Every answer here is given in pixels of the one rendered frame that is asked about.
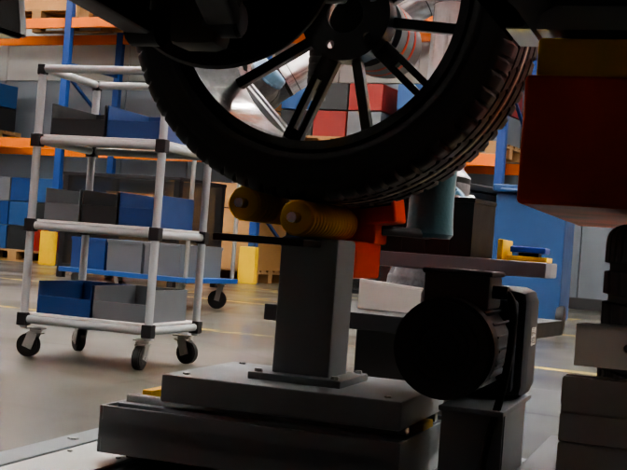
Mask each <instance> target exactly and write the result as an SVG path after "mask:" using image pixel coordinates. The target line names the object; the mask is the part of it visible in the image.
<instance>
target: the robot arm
mask: <svg viewBox="0 0 627 470"><path fill-rule="evenodd" d="M460 3H461V1H403V2H401V3H400V4H398V5H399V6H400V7H401V8H402V9H404V10H405V11H406V12H407V13H408V14H409V15H410V16H411V18H412V19H413V20H420V21H424V20H426V19H428V18H429V17H431V16H433V20H432V21H438V22H447V23H456V22H457V18H458V14H459V9H460ZM451 39H452V35H437V34H431V40H430V50H429V60H428V69H427V80H428V79H429V78H430V77H431V76H432V74H433V73H434V71H435V70H436V68H437V67H438V65H439V63H440V61H441V59H442V57H443V56H444V54H445V52H446V50H447V47H448V46H449V44H450V41H451ZM309 57H310V56H309V51H308V52H306V53H304V54H303V55H301V56H299V57H298V58H297V59H295V60H293V61H292V62H289V63H288V64H286V65H284V66H282V67H281V68H279V69H277V70H275V71H274V72H272V73H270V74H269V75H267V76H264V77H263V78H261V79H260V80H259V81H257V82H255V83H253V84H254V85H255V87H256V88H257V89H258V90H259V92H260V93H261V94H262V95H263V96H264V98H265V99H266V100H267V101H268V102H269V104H270V105H271V106H272V107H273V109H275V108H276V107H278V106H279V105H280V104H281V102H282V101H284V100H286V99H287V98H289V97H291V96H293V95H294V94H295V93H296V92H298V91H300V90H302V89H304V88H306V87H307V78H308V77H307V75H308V64H309ZM266 61H268V59H267V58H265V59H263V60H260V61H258V62H254V63H252V64H251V70H253V69H254V68H256V67H258V66H260V65H261V64H263V63H264V62H266ZM470 182H471V178H470V177H469V176H468V175H467V173H466V172H465V170H464V169H462V170H461V171H460V172H458V171H457V178H456V187H455V195H457V194H458V195H459V196H461V197H463V198H464V197H465V196H469V191H470ZM425 274H426V272H423V269H414V268H401V267H392V268H391V269H390V271H389V273H388V275H387V280H386V282H387V283H396V284H403V285H408V286H414V287H421V288H424V287H425Z"/></svg>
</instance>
